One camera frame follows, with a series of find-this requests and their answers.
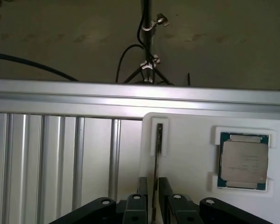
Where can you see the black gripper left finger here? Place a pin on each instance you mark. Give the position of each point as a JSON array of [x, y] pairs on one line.
[[137, 210]]

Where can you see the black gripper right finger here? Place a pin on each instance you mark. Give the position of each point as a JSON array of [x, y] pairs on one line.
[[175, 210]]

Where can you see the white parts rack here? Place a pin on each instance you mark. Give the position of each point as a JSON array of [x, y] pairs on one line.
[[189, 163]]

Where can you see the CPU chip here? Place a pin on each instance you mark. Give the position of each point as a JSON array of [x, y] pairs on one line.
[[243, 161]]

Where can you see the aluminium table frame rail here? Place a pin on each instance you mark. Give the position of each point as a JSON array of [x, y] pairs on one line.
[[84, 93]]

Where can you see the black camera tripod stand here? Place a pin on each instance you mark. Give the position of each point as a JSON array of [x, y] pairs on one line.
[[146, 14]]

